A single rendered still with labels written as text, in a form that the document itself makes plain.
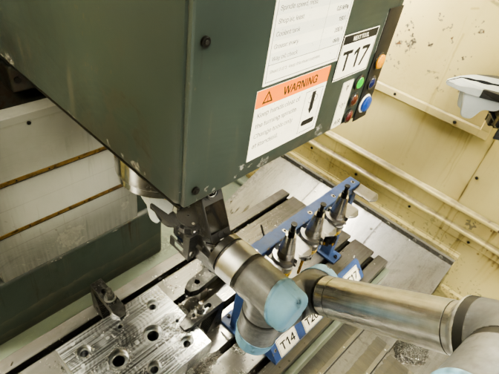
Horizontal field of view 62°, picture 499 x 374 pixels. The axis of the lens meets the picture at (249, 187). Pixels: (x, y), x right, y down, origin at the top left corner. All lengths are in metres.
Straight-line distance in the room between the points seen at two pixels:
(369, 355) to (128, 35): 1.30
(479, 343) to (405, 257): 1.23
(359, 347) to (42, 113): 1.19
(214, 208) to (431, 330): 0.37
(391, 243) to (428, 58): 0.71
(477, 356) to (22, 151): 1.01
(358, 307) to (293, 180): 1.24
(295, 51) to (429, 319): 0.40
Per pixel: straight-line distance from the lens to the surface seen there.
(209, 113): 0.46
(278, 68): 0.52
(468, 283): 1.79
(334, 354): 1.46
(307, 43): 0.55
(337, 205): 1.12
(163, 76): 0.45
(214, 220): 0.70
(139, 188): 0.71
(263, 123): 0.55
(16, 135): 1.13
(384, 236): 1.77
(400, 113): 1.59
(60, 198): 1.29
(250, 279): 0.67
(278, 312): 0.65
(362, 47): 0.69
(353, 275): 1.41
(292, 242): 0.96
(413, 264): 1.73
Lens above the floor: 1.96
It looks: 39 degrees down
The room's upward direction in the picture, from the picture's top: 10 degrees clockwise
